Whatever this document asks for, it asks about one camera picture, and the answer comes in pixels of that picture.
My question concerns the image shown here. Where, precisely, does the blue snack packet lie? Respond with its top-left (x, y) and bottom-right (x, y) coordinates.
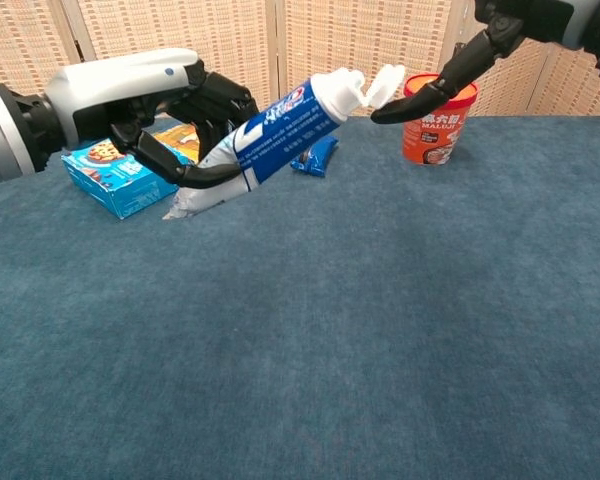
top-left (289, 133), bottom-right (341, 179)

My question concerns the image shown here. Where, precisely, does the orange instant noodle cup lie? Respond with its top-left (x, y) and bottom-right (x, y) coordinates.
top-left (402, 72), bottom-right (480, 167)

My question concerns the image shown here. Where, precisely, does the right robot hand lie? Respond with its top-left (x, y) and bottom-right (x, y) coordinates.
top-left (369, 0), bottom-right (600, 126)

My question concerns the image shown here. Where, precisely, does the blue white toothpaste tube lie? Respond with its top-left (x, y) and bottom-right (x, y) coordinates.
top-left (162, 63), bottom-right (407, 221)

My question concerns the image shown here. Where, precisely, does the woven folding screen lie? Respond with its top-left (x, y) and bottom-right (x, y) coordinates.
top-left (0, 0), bottom-right (600, 126)

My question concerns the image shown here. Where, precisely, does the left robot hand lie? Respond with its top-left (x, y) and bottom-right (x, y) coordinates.
top-left (44, 47), bottom-right (261, 190)

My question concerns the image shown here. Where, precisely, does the blue cookie box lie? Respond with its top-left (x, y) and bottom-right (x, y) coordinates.
top-left (61, 139), bottom-right (191, 221)

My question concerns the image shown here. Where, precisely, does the yellow orange snack box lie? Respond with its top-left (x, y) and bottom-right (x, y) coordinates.
top-left (152, 123), bottom-right (201, 164)

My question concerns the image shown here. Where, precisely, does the blue table cloth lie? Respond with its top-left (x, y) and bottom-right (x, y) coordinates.
top-left (0, 115), bottom-right (600, 480)

